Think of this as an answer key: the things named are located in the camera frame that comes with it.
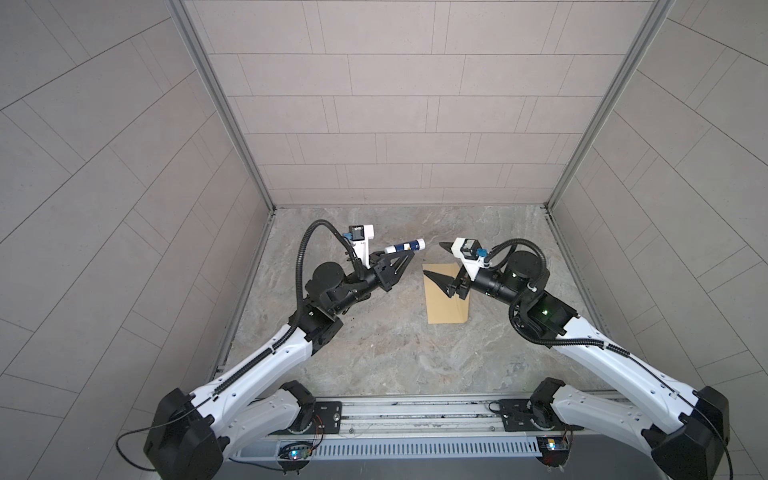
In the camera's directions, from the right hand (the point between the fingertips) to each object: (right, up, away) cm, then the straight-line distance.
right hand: (434, 260), depth 64 cm
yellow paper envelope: (+5, -17, +26) cm, 31 cm away
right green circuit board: (+28, -44, +4) cm, 52 cm away
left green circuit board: (-30, -42, 0) cm, 52 cm away
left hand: (-4, +1, -2) cm, 5 cm away
